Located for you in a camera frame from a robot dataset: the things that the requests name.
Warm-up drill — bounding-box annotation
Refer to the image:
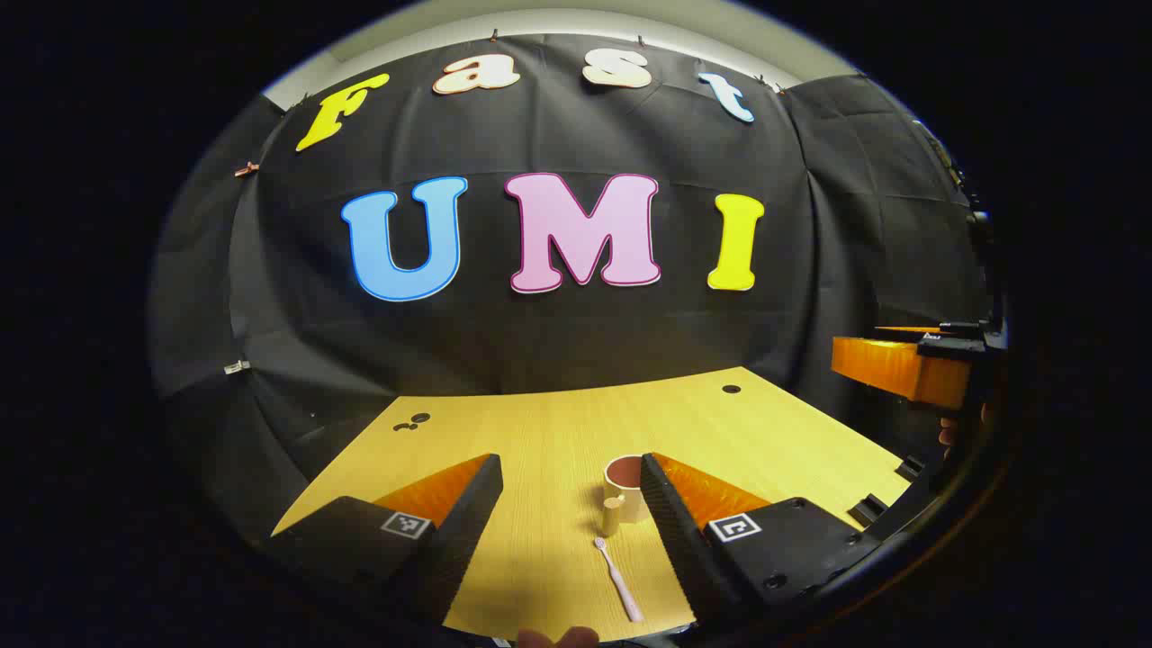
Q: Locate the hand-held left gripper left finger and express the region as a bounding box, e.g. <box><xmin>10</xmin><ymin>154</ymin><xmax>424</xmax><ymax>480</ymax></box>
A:
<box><xmin>261</xmin><ymin>453</ymin><xmax>505</xmax><ymax>626</ymax></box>

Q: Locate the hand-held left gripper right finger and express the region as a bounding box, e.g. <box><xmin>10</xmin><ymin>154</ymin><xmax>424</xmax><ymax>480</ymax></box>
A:
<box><xmin>639</xmin><ymin>452</ymin><xmax>887</xmax><ymax>631</ymax></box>

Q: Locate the beige cup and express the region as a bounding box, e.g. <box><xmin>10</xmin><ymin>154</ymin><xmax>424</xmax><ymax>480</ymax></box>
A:
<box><xmin>601</xmin><ymin>454</ymin><xmax>651</xmax><ymax>538</ymax></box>

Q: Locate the pink toothbrush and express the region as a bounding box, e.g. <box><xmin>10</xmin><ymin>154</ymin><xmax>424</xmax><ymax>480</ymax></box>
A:
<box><xmin>593</xmin><ymin>537</ymin><xmax>645</xmax><ymax>624</ymax></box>

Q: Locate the wooden desktop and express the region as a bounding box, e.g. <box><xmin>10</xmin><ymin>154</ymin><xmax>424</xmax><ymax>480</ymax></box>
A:
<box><xmin>270</xmin><ymin>366</ymin><xmax>914</xmax><ymax>644</ymax></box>

